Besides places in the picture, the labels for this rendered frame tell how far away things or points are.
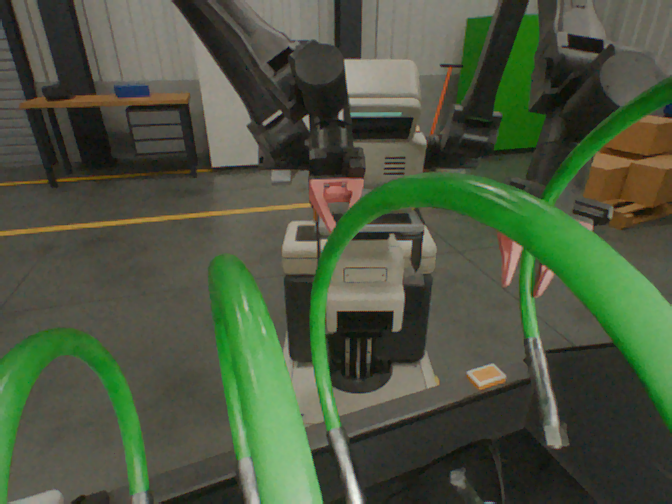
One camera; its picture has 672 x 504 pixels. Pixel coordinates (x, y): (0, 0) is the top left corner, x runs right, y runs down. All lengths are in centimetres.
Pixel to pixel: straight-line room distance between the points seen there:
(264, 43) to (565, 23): 37
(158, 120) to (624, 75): 495
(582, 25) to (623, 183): 406
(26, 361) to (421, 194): 16
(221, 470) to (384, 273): 73
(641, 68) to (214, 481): 61
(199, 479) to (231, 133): 502
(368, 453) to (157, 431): 144
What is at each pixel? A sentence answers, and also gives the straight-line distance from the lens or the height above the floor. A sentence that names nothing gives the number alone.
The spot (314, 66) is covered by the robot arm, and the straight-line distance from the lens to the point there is 52.
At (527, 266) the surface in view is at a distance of 46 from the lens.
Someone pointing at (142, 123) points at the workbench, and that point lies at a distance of 522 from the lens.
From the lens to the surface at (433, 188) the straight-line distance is 16.
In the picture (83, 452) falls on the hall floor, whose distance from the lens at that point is 205.
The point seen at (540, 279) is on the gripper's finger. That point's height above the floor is 121.
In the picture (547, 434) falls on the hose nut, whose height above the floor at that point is 111.
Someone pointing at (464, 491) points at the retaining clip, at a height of 110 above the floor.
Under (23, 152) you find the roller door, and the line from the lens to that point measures 692.
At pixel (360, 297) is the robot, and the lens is 115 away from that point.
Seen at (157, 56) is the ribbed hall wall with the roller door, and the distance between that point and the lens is 647.
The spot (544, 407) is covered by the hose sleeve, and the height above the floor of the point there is 113.
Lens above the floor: 142
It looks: 27 degrees down
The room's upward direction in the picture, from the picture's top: straight up
